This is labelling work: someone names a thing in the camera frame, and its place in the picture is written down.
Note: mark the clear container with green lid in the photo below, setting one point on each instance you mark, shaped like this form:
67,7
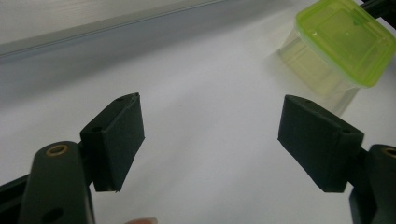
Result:
342,40

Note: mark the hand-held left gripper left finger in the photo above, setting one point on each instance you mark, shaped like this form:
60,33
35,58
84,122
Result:
115,146

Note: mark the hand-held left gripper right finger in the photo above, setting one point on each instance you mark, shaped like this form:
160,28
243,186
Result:
317,146

